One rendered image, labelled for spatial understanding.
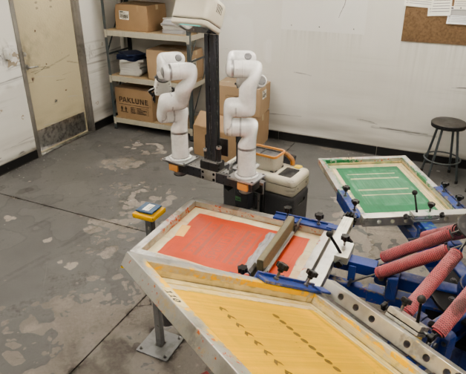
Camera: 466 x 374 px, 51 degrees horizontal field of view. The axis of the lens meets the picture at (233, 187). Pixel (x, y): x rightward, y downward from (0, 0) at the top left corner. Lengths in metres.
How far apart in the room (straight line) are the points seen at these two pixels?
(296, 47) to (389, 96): 1.19
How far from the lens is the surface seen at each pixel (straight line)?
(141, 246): 2.31
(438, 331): 1.79
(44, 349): 3.39
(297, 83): 6.04
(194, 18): 2.35
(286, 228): 2.30
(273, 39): 6.04
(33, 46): 6.07
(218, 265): 2.21
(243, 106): 2.41
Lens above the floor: 2.23
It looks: 26 degrees down
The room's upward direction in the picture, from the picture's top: straight up
